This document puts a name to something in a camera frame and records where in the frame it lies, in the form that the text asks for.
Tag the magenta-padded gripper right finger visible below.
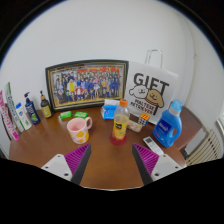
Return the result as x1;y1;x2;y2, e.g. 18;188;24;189
131;143;184;186

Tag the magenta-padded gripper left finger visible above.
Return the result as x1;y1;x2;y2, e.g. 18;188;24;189
40;143;92;186

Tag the orange-capped juice bottle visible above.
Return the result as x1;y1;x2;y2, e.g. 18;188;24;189
111;98;131;143

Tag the white remote control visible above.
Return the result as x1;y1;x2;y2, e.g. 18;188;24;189
142;135;165;156

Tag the pink mug with yellow fruit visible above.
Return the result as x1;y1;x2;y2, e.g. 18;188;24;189
66;116;94;145

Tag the blue detergent bottle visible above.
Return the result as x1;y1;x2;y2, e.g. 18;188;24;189
152;98;184;149

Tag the brown wooden side table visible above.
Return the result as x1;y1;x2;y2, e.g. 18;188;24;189
173;105;203;152

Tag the blue tissue pack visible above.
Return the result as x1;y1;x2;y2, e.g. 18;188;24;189
100;98;121;121

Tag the white radiator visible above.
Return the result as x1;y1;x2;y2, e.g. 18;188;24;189
184;129;223;167

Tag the dark bottle with yellow label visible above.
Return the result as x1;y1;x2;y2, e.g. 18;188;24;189
39;89;54;119

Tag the dark blue pump bottle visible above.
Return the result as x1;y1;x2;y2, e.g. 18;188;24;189
23;91;42;126

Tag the white shampoo bottle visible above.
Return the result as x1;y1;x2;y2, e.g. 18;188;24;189
14;102;34;131

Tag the white printed gift bag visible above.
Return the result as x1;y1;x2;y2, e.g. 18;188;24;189
123;48;180;126

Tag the framed group picture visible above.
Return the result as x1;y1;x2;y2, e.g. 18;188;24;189
44;59;130;113

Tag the tall pink printed box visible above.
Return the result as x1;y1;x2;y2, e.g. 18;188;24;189
0;89;21;142

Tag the tall white printed box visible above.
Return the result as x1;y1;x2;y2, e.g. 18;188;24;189
2;81;25;134

